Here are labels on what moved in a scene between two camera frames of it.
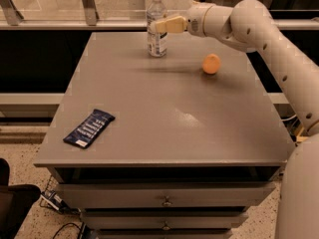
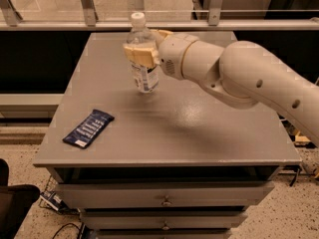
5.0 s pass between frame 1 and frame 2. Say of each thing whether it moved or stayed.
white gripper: moved
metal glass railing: stayed
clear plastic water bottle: moved
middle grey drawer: stayed
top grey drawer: stayed
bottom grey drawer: stayed
